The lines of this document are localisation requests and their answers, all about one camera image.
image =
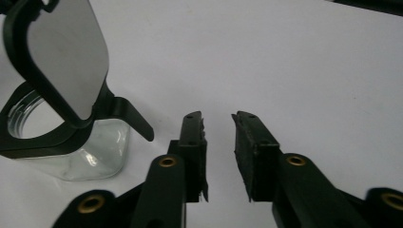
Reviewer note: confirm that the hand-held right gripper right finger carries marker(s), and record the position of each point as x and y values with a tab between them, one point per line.
253	152

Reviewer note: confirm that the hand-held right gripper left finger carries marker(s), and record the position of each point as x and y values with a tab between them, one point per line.
193	148

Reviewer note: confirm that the clear glass jar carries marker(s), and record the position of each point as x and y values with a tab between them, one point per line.
68	57

